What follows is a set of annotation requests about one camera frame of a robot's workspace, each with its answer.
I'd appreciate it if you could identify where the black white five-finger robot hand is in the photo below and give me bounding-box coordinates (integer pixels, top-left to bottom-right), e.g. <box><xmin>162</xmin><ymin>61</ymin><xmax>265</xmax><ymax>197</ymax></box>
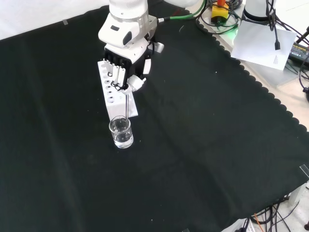
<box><xmin>100</xmin><ymin>38</ymin><xmax>165</xmax><ymax>96</ymax></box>

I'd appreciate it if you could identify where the clear glass rod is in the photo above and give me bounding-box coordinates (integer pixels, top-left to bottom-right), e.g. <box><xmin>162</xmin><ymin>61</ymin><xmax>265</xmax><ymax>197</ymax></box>
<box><xmin>124</xmin><ymin>92</ymin><xmax>129</xmax><ymax>122</ymax></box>

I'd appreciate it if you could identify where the white test tube rack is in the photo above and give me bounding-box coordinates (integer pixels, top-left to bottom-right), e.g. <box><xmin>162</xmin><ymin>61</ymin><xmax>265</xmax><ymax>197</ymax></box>
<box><xmin>97</xmin><ymin>60</ymin><xmax>139</xmax><ymax>122</ymax></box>

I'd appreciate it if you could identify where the clear glass beaker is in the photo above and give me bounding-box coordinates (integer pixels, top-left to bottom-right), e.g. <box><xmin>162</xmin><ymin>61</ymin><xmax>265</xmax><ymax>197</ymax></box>
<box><xmin>108</xmin><ymin>115</ymin><xmax>134</xmax><ymax>149</ymax></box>

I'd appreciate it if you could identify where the black bench cloth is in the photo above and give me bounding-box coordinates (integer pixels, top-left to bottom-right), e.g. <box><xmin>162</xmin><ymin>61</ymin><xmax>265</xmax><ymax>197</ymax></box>
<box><xmin>0</xmin><ymin>0</ymin><xmax>309</xmax><ymax>232</ymax></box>

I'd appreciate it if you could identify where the yellow stop button box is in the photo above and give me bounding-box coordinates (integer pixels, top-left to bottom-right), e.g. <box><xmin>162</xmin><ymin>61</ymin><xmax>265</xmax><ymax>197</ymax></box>
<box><xmin>211</xmin><ymin>0</ymin><xmax>230</xmax><ymax>25</ymax></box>

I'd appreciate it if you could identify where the white paper sheet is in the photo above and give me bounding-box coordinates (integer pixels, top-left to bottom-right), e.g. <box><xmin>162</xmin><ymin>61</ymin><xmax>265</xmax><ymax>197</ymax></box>
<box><xmin>230</xmin><ymin>20</ymin><xmax>298</xmax><ymax>72</ymax></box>

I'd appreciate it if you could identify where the pale board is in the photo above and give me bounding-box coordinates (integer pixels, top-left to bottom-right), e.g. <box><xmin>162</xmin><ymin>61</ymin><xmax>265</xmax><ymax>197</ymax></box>
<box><xmin>238</xmin><ymin>59</ymin><xmax>301</xmax><ymax>88</ymax></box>

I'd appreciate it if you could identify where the black power adapter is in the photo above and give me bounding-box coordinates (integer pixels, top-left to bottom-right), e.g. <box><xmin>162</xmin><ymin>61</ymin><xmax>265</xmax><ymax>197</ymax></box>
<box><xmin>288</xmin><ymin>42</ymin><xmax>309</xmax><ymax>64</ymax></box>

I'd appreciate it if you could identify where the black tripod leg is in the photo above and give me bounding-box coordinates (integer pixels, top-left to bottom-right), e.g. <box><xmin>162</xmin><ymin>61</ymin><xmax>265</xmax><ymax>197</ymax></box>
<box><xmin>295</xmin><ymin>26</ymin><xmax>309</xmax><ymax>45</ymax></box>

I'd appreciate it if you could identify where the white power strip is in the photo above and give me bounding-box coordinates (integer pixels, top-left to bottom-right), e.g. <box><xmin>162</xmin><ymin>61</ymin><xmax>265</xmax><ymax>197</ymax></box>
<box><xmin>238</xmin><ymin>217</ymin><xmax>257</xmax><ymax>232</ymax></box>

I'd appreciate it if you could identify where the green cable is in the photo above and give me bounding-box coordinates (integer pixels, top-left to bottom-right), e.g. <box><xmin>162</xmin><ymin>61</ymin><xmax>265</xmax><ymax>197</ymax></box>
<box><xmin>157</xmin><ymin>0</ymin><xmax>211</xmax><ymax>23</ymax></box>

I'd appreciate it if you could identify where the black coiled cable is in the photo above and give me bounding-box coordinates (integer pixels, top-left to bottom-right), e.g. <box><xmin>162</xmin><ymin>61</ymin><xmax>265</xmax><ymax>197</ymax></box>
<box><xmin>195</xmin><ymin>0</ymin><xmax>242</xmax><ymax>35</ymax></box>

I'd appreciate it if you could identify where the black cable with plug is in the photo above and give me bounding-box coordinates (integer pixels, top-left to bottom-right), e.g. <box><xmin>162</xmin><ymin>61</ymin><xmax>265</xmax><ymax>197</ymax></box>
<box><xmin>265</xmin><ymin>0</ymin><xmax>282</xmax><ymax>51</ymax></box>

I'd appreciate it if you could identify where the orange cable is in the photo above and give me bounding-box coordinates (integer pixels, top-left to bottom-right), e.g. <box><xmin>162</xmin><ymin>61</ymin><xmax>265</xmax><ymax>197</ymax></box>
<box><xmin>253</xmin><ymin>212</ymin><xmax>264</xmax><ymax>232</ymax></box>

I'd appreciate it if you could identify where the black floor cables bundle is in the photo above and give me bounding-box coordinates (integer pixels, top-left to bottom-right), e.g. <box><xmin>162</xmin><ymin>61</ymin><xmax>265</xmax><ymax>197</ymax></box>
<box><xmin>248</xmin><ymin>197</ymin><xmax>309</xmax><ymax>232</ymax></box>

